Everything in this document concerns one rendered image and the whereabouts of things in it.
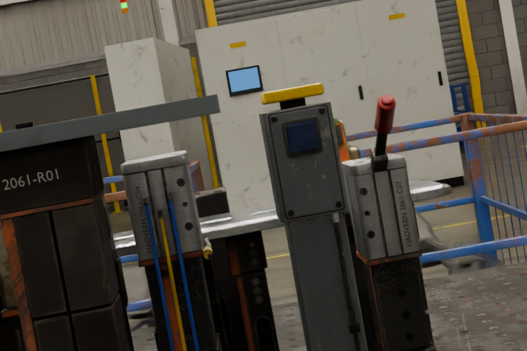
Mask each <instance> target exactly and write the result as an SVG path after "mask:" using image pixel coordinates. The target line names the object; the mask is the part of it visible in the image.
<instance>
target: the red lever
mask: <svg viewBox="0 0 527 351"><path fill-rule="evenodd" d="M395 105H396V102H395V99H394V97H393V96H390V95H382V96H381V97H380V98H379V99H378V100H377V107H376V120H375V125H374V128H375V130H376V131H377V135H376V145H375V148H372V149H371V150H370V155H369V160H370V163H371V166H372V168H373V171H374V172H375V171H379V170H384V169H387V165H388V156H387V151H386V145H387V134H388V133H390V132H391V130H392V126H393V120H394V110H395Z"/></svg>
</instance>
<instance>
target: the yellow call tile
mask: <svg viewBox="0 0 527 351"><path fill-rule="evenodd" d="M323 93H324V89H323V84H322V83H316V84H311V85H303V86H298V87H294V88H289V89H281V90H276V91H272V92H265V93H263V94H261V95H260V98H261V103H262V104H263V105H266V104H271V103H279V102H280V104H281V109H282V110H284V109H289V108H294V107H302V106H306V102H305V97H310V96H318V95H322V94H323Z"/></svg>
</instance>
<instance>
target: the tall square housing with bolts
mask: <svg viewBox="0 0 527 351"><path fill-rule="evenodd" d="M188 160H189V159H188V154H187V151H186V150H181V151H177V152H172V153H167V154H159V155H155V156H150V157H142V158H137V159H132V160H129V161H127V162H125V163H123V164H122V165H121V171H122V176H123V180H124V185H125V192H126V197H127V201H128V206H129V214H130V218H131V223H132V227H133V235H134V239H135V243H136V251H137V255H138V260H139V261H138V264H139V267H143V266H144V268H145V272H146V276H147V284H148V288H149V292H150V297H151V304H152V309H153V314H154V322H155V326H156V330H157V335H158V342H159V347H160V351H223V350H222V346H221V341H220V333H216V330H215V326H214V321H213V313H212V309H211V304H210V300H209V292H208V288H207V283H206V278H205V271H204V266H203V261H202V255H203V250H204V240H203V239H202V231H201V226H200V222H199V217H198V209H197V205H196V200H195V195H194V187H193V183H192V178H191V170H190V166H189V161H188Z"/></svg>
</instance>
